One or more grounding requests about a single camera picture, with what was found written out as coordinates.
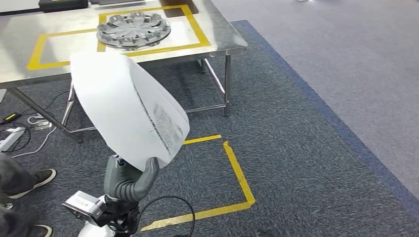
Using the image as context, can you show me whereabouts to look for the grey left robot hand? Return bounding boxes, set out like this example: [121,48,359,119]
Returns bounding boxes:
[103,155,161,203]

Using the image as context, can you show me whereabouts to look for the white curved plastic part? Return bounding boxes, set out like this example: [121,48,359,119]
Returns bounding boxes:
[69,51,191,173]

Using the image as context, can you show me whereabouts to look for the stainless steel workbench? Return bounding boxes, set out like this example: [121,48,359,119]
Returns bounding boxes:
[0,0,249,145]

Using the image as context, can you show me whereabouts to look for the yellow tape on workbench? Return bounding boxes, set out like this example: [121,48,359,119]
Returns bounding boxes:
[27,4,211,71]

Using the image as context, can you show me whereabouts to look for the straight yellow floor tape strip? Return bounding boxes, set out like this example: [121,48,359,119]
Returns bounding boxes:
[182,134,222,146]

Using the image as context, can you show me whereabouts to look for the small grey power adapter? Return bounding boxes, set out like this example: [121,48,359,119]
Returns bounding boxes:
[34,120,53,131]

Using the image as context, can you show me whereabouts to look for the white power strip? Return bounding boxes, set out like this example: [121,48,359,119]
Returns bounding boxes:
[0,126,27,153]

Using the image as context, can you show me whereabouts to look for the black adapter with yellow label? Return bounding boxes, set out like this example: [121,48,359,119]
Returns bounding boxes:
[0,112,21,125]

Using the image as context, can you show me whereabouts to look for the grey plastic wheel hubcap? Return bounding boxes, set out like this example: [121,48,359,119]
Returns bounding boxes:
[95,12,172,51]

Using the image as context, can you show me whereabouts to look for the black case with yellow label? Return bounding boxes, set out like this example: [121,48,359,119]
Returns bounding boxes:
[38,0,89,12]

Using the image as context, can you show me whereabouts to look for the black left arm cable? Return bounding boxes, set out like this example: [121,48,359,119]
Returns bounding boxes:
[135,196,196,237]

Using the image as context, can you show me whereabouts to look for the white power cables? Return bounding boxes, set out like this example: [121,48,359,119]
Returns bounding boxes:
[11,113,58,159]

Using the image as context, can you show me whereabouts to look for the black floor cables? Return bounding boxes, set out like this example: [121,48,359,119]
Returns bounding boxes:
[0,90,71,154]

